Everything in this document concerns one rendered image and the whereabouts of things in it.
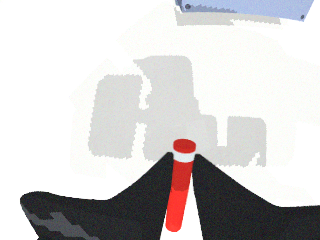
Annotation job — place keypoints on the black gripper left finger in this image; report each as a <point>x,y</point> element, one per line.
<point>137,213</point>

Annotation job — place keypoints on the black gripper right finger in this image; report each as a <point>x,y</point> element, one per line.
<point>229,211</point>

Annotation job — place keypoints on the red peg with white band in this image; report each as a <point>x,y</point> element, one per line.
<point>184,152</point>

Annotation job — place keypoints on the blue-grey sloped panel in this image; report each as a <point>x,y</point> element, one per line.
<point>286,9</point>

